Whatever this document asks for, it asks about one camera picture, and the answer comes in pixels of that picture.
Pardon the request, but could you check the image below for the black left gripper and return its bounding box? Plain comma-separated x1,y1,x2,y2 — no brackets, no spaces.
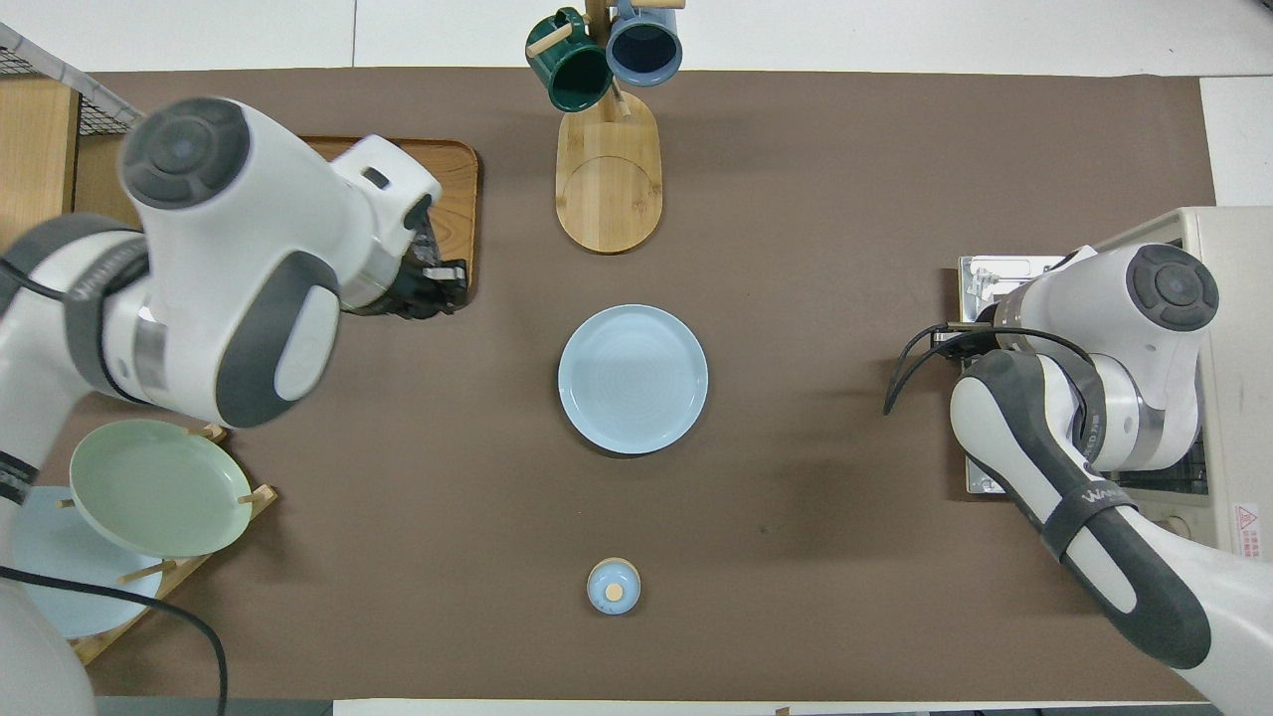
381,252,469,320

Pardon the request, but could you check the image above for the white toaster oven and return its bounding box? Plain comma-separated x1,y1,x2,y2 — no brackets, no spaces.
958,206,1273,558

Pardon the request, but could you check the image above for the wooden serving tray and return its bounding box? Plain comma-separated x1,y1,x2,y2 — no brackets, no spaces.
298,136,480,311

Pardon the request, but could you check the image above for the wooden mug tree stand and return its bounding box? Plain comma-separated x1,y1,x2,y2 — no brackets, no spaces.
527,0,687,254

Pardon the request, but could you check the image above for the dark green mug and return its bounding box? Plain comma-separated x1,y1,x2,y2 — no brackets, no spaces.
525,8,615,113

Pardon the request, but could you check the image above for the wooden plate rack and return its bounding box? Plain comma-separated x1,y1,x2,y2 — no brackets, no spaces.
55,423,277,665

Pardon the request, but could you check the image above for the blue mug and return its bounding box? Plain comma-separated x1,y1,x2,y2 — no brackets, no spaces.
606,5,684,88

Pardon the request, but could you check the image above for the pale green plate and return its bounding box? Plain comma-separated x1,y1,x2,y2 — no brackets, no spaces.
70,419,254,559

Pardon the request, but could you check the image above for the white grey checked cloth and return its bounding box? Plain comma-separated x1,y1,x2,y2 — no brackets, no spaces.
0,22,147,122

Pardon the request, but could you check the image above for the brown table mat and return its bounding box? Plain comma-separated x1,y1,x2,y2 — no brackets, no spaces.
40,68,1269,702

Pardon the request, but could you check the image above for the wooden two-step shelf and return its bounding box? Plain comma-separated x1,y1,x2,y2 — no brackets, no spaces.
0,78,135,225

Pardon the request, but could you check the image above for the light blue racked plate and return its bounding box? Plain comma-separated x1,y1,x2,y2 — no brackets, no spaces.
10,485,165,639

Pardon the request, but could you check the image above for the black wire basket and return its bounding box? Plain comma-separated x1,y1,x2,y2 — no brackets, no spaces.
0,45,135,137

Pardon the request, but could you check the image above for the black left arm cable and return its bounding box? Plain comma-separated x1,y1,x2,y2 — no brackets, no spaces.
0,565,230,716

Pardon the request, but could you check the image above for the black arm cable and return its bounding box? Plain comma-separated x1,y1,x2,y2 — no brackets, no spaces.
883,323,1095,417
0,565,230,716

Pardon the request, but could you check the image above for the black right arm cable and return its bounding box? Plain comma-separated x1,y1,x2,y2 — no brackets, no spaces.
883,323,1095,417

